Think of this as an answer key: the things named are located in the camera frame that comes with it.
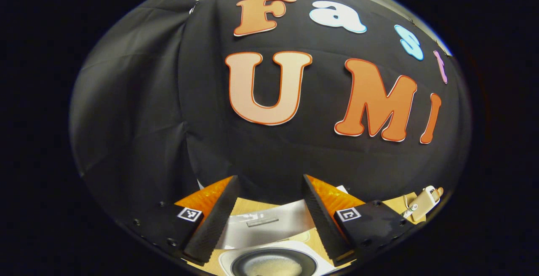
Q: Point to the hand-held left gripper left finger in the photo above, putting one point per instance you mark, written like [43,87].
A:
[217,223]

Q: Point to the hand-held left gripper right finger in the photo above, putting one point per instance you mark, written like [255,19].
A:
[322,223]

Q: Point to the white rice cooker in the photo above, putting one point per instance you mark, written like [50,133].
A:
[278,225]

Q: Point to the white rice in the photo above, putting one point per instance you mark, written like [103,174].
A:
[273,267]

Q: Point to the white toaster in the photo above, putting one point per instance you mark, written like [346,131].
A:
[423,202]

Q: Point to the black backdrop cloth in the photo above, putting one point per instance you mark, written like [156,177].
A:
[168,120]

